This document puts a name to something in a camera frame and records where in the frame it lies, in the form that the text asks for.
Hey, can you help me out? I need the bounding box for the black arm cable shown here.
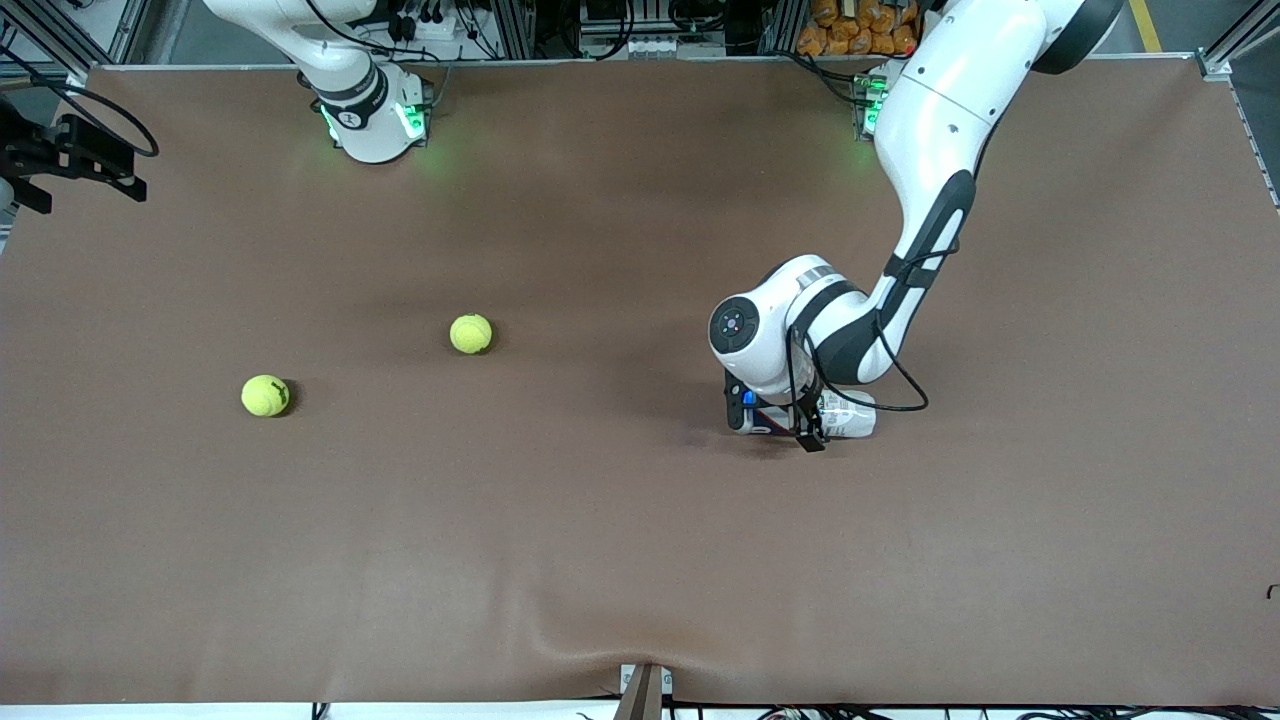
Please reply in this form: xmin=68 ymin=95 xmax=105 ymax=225
xmin=785 ymin=240 xmax=931 ymax=433
xmin=0 ymin=45 xmax=161 ymax=161

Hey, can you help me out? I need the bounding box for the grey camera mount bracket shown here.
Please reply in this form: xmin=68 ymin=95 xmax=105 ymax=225
xmin=618 ymin=662 xmax=673 ymax=720

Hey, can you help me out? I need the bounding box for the silver blue tennis ball can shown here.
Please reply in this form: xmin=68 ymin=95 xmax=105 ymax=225
xmin=752 ymin=388 xmax=878 ymax=439

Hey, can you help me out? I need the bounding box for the aluminium frame profile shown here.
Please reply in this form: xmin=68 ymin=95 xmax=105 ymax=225
xmin=1195 ymin=0 xmax=1280 ymax=83
xmin=0 ymin=0 xmax=153 ymax=81

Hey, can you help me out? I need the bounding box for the yellow tennis ball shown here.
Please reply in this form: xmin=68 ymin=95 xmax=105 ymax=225
xmin=449 ymin=313 xmax=493 ymax=355
xmin=241 ymin=374 xmax=291 ymax=418

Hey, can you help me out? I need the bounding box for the aluminium frame post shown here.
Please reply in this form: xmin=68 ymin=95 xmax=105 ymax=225
xmin=490 ymin=0 xmax=537 ymax=59

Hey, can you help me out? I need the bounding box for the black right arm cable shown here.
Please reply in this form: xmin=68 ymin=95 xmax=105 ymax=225
xmin=0 ymin=45 xmax=161 ymax=161

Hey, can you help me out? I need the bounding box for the white power strip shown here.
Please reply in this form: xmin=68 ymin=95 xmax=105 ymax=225
xmin=625 ymin=35 xmax=728 ymax=59
xmin=385 ymin=0 xmax=463 ymax=46

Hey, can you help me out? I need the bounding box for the brown table mat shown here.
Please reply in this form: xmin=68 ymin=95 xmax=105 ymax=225
xmin=0 ymin=55 xmax=1280 ymax=707

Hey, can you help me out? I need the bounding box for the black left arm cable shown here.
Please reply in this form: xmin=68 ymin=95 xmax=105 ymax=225
xmin=785 ymin=240 xmax=931 ymax=433

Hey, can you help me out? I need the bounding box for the orange objects pile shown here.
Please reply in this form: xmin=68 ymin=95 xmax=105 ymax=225
xmin=797 ymin=0 xmax=923 ymax=57

